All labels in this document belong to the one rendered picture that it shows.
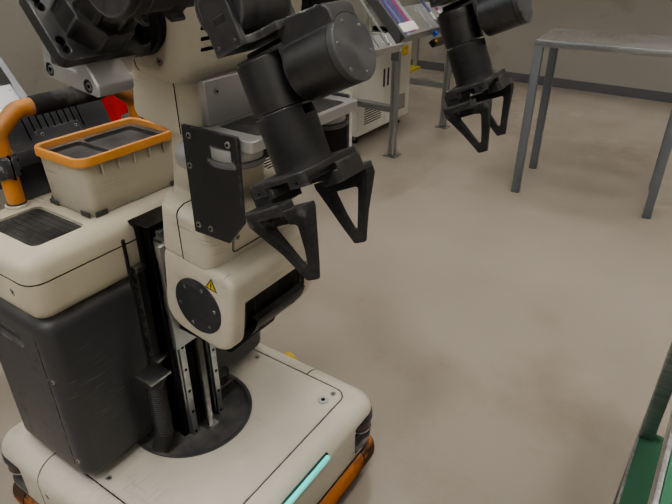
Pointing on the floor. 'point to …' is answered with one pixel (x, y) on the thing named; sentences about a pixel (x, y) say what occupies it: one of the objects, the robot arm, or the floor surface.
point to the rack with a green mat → (651, 450)
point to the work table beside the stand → (656, 46)
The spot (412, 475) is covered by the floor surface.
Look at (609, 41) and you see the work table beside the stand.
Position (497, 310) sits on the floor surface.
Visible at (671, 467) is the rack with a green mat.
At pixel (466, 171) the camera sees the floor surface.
